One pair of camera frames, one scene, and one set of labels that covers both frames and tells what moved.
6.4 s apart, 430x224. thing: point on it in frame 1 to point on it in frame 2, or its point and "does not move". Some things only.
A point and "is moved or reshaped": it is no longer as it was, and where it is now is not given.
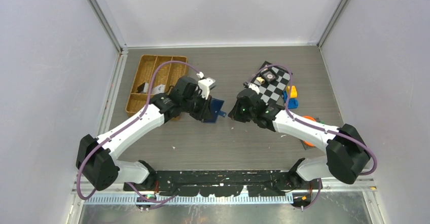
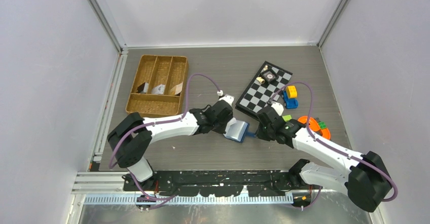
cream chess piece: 260,80 does not move
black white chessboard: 272,81 does not move
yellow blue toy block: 293,101 does not move
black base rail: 224,183 does not move
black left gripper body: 196,106 to 220,126
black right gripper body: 241,114 to 265,133
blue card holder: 215,106 is moved or reshaped
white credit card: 160,88 does not move
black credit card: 140,87 does not move
